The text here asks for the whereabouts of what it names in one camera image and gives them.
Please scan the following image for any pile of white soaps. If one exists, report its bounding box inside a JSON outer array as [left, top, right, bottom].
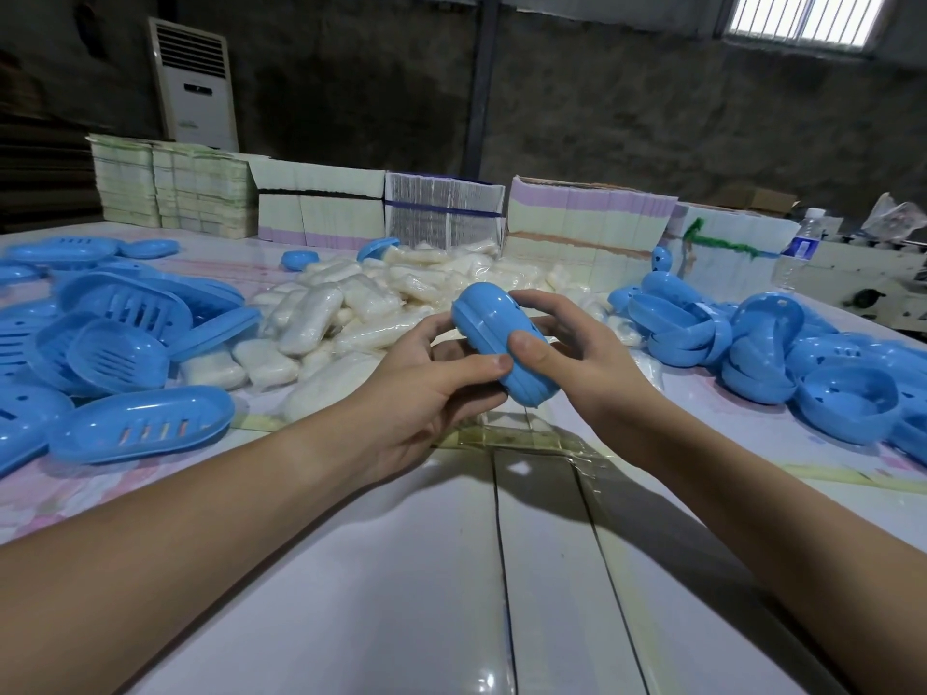
[[177, 240, 664, 421]]

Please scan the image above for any person's right forearm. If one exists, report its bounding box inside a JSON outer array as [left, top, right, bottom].
[[630, 411, 927, 695]]

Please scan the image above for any brown cardboard box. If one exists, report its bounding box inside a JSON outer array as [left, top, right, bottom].
[[713, 183, 798, 216]]

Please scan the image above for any clear plastic bag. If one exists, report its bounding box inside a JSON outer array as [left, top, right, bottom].
[[448, 411, 617, 471]]

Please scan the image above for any barred window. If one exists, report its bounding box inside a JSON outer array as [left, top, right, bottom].
[[723, 0, 892, 50]]

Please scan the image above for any white carton stack, pink stripe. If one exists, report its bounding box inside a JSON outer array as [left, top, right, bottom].
[[504, 175, 679, 287]]

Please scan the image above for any white workshop machine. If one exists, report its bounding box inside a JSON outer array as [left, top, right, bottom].
[[793, 223, 927, 330]]

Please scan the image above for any stack of greenish paper sheets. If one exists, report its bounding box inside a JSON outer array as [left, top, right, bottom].
[[86, 134, 260, 239]]

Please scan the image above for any person's left hand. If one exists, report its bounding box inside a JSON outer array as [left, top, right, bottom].
[[340, 310, 516, 486]]

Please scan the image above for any pile of blue plastic lids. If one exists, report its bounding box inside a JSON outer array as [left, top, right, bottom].
[[606, 270, 927, 468]]

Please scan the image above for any person's left forearm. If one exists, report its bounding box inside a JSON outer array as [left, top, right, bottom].
[[0, 419, 385, 695]]

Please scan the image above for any row of stacked flat cartons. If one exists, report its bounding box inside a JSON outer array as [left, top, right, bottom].
[[249, 158, 386, 251]]

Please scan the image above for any clear water bottle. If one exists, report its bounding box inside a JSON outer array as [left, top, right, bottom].
[[771, 207, 827, 291]]

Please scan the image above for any person's right hand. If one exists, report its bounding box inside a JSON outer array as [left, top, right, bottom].
[[506, 289, 671, 471]]

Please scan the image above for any white plastic bag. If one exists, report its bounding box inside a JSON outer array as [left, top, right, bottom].
[[861, 192, 927, 239]]

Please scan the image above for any blue slotted plastic base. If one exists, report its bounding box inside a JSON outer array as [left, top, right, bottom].
[[450, 295, 530, 408]]

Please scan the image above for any silver sheet bundle, blue band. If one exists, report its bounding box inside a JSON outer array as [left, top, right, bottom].
[[383, 173, 507, 248]]

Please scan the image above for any blue soap box being assembled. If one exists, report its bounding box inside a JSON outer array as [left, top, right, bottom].
[[463, 281, 563, 406]]

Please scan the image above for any white sheet stack, green mark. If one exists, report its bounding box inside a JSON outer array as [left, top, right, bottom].
[[665, 202, 801, 301]]

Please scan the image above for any pile of blue slotted lids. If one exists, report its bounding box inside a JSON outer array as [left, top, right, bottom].
[[0, 236, 262, 475]]

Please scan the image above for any white standing air conditioner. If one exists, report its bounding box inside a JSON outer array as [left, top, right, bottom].
[[147, 17, 240, 153]]

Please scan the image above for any dark metal pillar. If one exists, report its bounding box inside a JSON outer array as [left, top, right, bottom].
[[463, 0, 502, 181]]

